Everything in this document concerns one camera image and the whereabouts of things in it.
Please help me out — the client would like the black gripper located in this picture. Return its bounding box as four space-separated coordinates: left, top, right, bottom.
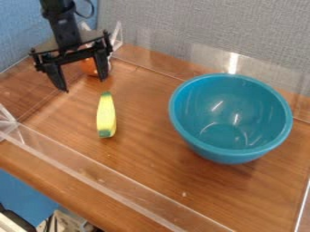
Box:
30 29 114 92

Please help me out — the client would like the yellow toy banana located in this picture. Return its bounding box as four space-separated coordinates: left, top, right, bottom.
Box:
97 92 117 138

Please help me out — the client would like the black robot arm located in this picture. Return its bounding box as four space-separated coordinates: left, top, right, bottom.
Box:
30 0 113 92

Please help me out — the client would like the blue plastic bowl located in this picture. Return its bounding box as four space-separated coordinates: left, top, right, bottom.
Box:
169 73 293 164

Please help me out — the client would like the clear acrylic barrier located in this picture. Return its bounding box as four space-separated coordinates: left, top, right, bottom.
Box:
0 20 310 232

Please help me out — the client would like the black cable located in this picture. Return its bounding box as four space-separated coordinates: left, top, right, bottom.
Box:
73 0 97 19

